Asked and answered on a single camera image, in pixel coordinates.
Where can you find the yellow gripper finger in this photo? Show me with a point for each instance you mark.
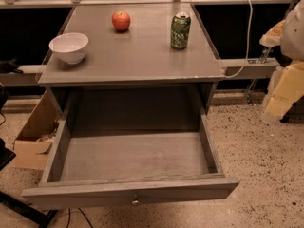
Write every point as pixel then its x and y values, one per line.
pixel 285 88
pixel 273 36

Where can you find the green soda can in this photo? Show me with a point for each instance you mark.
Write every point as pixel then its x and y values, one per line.
pixel 180 28

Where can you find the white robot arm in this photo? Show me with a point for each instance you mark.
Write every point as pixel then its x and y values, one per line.
pixel 289 35

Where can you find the silver drawer knob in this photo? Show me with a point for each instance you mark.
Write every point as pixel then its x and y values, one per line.
pixel 135 202

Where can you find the open grey top drawer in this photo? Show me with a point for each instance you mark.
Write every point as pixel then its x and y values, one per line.
pixel 112 169

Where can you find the grey wooden cabinet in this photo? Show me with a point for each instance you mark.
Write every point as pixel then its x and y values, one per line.
pixel 132 81

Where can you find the red apple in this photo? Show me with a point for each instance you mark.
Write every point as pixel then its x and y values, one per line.
pixel 121 20

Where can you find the white ceramic bowl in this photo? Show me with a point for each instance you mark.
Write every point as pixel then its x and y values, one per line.
pixel 70 47

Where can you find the brown cardboard box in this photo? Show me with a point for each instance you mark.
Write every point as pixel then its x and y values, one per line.
pixel 35 139

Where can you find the black floor stand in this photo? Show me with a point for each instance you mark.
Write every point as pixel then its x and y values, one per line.
pixel 41 219

